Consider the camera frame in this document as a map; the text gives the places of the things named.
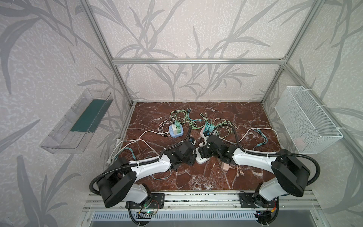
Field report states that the white power strip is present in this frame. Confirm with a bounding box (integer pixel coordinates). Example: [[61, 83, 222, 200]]
[[196, 154, 210, 165]]

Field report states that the pink charger plug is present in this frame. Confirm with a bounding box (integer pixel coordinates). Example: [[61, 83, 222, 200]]
[[221, 163, 230, 172]]

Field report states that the cream white charger plug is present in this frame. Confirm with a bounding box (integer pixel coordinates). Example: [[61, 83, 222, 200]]
[[172, 124, 177, 134]]

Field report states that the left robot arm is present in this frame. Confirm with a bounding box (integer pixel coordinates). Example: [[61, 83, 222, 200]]
[[89, 140, 197, 208]]

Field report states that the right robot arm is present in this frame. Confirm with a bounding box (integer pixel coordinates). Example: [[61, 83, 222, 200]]
[[197, 135, 321, 207]]

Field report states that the light green charger plug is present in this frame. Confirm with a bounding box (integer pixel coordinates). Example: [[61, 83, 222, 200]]
[[174, 121, 182, 134]]

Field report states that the pink power strip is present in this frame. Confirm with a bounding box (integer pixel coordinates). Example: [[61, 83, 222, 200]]
[[200, 126, 209, 139]]

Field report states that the blue power strip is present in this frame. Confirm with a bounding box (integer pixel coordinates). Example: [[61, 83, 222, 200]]
[[169, 124, 184, 138]]

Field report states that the light green usb cable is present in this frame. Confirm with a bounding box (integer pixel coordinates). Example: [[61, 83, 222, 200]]
[[170, 109, 205, 130]]

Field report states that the thin white usb cable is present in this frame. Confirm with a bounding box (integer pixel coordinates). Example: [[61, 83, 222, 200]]
[[158, 120, 172, 137]]

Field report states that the thick white power cord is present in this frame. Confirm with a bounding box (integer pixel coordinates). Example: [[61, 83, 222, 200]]
[[109, 130, 171, 159]]

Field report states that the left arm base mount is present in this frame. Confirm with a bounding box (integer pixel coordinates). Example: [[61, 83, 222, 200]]
[[126, 193, 165, 210]]

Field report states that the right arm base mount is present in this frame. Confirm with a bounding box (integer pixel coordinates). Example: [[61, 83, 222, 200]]
[[238, 191, 275, 209]]

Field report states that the white wire mesh basket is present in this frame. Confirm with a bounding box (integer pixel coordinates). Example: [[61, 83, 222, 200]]
[[275, 86, 343, 154]]

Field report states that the clear plastic wall shelf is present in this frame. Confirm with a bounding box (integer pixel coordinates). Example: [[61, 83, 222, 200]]
[[40, 89, 113, 154]]

